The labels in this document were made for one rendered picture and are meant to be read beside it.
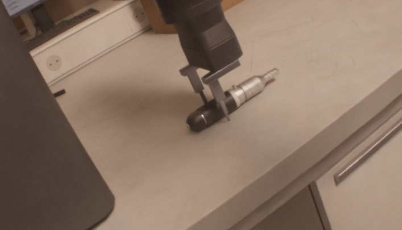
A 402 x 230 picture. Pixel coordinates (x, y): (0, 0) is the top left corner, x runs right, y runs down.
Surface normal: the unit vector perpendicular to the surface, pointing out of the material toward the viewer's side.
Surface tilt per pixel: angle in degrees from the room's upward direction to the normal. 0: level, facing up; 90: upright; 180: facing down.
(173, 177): 0
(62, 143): 90
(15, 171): 90
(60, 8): 90
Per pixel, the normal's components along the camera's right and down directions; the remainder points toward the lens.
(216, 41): 0.29, -0.08
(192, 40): -0.83, 0.47
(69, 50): 0.46, 0.21
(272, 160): -0.38, -0.83
